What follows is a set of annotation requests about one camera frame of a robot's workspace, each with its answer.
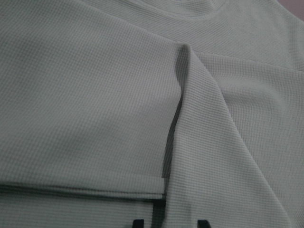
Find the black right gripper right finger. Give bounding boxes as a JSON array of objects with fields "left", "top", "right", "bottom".
[{"left": 197, "top": 219, "right": 211, "bottom": 228}]

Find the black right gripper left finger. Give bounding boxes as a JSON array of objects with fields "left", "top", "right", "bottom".
[{"left": 132, "top": 219, "right": 144, "bottom": 228}]

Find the olive green long-sleeve shirt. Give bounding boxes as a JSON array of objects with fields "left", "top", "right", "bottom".
[{"left": 0, "top": 0, "right": 304, "bottom": 228}]

